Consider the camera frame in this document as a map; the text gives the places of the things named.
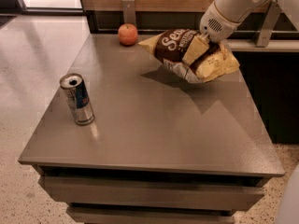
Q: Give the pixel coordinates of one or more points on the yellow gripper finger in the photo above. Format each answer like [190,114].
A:
[198,46]

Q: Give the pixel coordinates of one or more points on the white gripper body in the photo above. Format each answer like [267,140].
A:
[216,24]

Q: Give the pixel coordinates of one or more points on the brown yellow chip bag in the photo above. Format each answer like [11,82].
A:
[170,47]

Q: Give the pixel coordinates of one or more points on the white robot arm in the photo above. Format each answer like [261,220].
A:
[280,206]

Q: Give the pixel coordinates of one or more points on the silver blue redbull can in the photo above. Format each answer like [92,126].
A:
[77,98]

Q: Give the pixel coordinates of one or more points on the red apple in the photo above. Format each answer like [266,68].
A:
[127,34]

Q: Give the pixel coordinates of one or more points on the grey upper drawer front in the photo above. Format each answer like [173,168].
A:
[150,194]

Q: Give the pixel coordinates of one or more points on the grey drawer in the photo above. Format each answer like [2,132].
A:
[150,194]
[122,216]

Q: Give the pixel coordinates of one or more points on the grey lower drawer front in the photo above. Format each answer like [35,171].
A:
[122,216]

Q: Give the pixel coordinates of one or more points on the right metal wall bracket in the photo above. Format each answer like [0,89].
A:
[270,20]

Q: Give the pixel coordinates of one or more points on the metal wall bracket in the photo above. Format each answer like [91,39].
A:
[270,20]
[128,9]

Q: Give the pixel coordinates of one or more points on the left metal wall bracket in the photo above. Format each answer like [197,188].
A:
[128,9]

